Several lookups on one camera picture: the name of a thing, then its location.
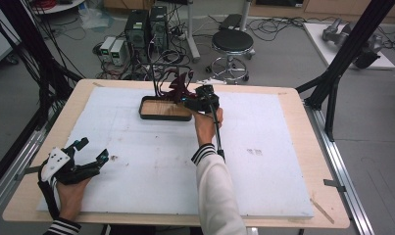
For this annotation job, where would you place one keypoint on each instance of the grey case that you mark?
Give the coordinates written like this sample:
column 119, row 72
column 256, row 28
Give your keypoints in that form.
column 0, row 45

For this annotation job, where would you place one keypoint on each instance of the clear plastic bag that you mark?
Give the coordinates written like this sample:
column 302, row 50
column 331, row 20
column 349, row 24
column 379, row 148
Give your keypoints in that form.
column 95, row 18

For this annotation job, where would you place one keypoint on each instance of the flat black box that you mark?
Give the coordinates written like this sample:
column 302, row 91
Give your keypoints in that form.
column 231, row 21

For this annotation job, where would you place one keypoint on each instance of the black round stool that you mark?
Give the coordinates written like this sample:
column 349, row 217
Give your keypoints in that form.
column 232, row 40

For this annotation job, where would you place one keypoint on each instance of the wooden table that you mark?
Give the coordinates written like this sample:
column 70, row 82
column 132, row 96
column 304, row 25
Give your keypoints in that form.
column 319, row 156

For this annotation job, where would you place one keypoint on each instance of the white foam mat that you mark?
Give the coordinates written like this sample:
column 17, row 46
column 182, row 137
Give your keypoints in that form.
column 136, row 163

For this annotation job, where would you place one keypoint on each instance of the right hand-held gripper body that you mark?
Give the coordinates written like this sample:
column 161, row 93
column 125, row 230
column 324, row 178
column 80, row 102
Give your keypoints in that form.
column 205, row 99

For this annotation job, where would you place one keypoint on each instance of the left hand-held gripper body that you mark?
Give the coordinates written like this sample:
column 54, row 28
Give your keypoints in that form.
column 58, row 160

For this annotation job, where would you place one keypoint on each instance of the aluminium rail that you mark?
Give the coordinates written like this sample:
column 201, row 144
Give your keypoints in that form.
column 12, row 169
column 345, row 182

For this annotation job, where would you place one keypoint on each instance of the black computer tower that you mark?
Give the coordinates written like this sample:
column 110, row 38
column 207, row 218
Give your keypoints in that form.
column 137, row 29
column 159, row 27

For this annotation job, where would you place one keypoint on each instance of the black rack with wooden tray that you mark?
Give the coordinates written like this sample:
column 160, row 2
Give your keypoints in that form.
column 164, row 109

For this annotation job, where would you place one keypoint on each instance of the red striped bow tie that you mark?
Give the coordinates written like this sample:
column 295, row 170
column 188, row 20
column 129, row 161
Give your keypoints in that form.
column 178, row 88

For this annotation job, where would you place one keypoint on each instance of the person's right hand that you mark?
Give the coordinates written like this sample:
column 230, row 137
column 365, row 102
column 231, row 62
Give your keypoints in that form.
column 205, row 125

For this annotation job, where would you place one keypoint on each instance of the person's left hand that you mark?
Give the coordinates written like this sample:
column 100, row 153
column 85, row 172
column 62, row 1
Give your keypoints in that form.
column 69, row 199

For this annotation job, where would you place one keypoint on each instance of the metal bracket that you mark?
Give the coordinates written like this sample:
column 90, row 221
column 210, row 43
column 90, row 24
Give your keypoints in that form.
column 334, row 184
column 28, row 171

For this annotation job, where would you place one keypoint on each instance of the thin wooden stick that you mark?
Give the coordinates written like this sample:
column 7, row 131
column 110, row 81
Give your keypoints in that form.
column 322, row 211

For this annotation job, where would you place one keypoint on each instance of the white table leg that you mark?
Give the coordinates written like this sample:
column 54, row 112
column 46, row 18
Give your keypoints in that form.
column 192, row 36

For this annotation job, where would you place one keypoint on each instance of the white floor board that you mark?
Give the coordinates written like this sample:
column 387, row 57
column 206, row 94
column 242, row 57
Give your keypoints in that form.
column 319, row 42

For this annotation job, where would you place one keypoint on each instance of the round white table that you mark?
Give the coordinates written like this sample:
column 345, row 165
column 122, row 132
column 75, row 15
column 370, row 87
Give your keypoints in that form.
column 59, row 6

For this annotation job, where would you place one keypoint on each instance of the white power supply unit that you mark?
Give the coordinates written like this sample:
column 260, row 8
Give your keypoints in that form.
column 118, row 52
column 107, row 45

